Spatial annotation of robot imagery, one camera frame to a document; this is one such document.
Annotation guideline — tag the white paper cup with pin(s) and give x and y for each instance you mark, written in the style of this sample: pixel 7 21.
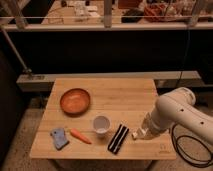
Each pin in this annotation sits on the white paper cup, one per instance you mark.
pixel 101 125

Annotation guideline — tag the orange wooden bowl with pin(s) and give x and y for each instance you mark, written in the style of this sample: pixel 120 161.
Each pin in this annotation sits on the orange wooden bowl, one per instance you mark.
pixel 75 101

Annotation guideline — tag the orange toy carrot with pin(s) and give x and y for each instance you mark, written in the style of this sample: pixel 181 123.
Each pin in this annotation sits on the orange toy carrot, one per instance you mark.
pixel 75 133

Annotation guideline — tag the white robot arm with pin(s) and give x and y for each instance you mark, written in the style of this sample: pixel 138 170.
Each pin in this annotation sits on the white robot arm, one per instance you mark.
pixel 176 106

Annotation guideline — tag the grey metal rail beam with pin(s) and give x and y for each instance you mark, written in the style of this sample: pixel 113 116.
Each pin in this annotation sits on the grey metal rail beam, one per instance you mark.
pixel 44 82

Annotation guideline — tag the red basket on shelf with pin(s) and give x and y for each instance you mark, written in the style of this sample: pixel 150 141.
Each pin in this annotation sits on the red basket on shelf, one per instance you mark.
pixel 160 12

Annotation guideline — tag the blue sponge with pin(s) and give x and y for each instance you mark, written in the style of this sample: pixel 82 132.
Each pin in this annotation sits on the blue sponge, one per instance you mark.
pixel 59 138

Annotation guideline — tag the white plastic bottle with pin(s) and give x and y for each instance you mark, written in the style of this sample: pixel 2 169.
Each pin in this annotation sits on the white plastic bottle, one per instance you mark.
pixel 134 135

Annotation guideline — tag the diagonal metal strut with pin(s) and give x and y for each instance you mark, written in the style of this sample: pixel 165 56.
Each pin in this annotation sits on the diagonal metal strut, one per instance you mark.
pixel 26 69

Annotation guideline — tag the black object on shelf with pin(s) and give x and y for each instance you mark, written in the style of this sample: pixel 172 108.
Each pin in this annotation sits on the black object on shelf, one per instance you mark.
pixel 132 16

